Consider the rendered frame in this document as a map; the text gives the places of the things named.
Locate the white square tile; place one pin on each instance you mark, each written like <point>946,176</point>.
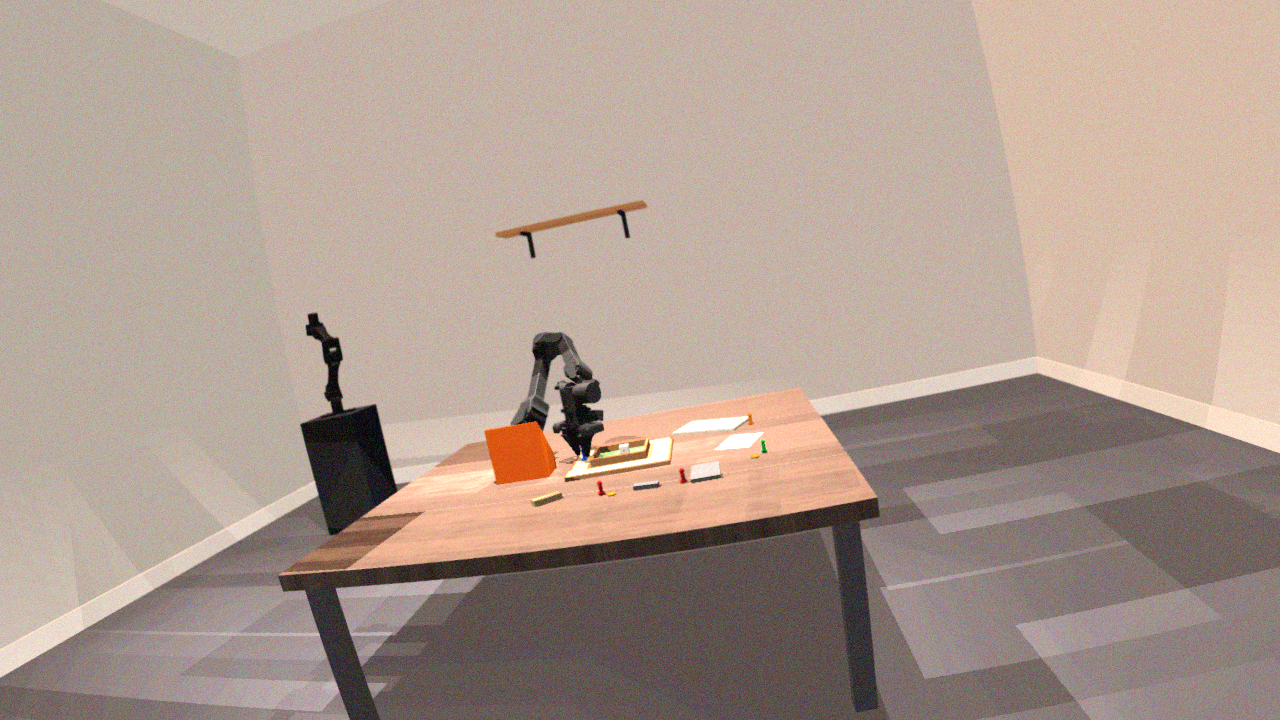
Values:
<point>739,441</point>

